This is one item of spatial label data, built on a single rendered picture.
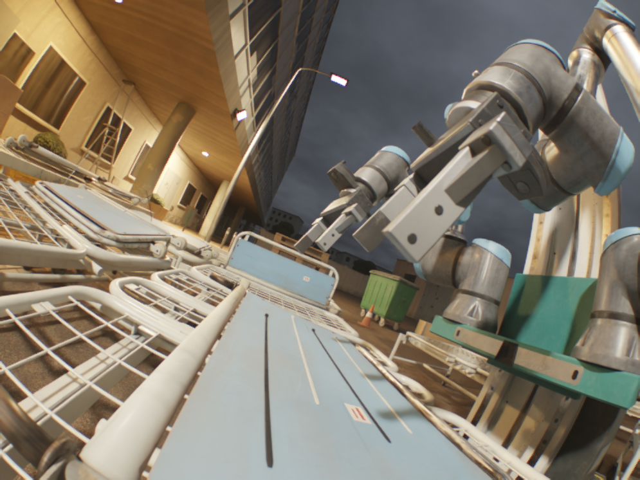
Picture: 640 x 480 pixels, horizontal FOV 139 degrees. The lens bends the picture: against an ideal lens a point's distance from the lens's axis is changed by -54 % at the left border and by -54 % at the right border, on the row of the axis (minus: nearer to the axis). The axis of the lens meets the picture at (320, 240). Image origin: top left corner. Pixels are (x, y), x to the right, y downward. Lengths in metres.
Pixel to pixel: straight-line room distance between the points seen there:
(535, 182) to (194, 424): 0.35
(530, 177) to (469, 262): 0.59
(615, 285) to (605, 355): 0.13
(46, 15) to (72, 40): 0.99
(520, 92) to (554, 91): 0.07
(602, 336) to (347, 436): 0.48
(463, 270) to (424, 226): 0.71
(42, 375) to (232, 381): 0.91
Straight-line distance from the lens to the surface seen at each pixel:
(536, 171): 0.29
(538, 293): 0.87
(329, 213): 0.61
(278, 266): 1.71
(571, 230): 0.99
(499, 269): 0.85
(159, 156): 7.10
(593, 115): 0.37
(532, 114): 0.30
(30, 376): 1.10
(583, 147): 0.36
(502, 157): 0.17
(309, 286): 1.74
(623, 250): 0.63
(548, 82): 0.35
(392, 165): 0.65
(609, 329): 0.59
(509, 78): 0.30
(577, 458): 0.97
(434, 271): 0.92
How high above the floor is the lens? 0.71
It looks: 7 degrees up
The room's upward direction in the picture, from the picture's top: 23 degrees clockwise
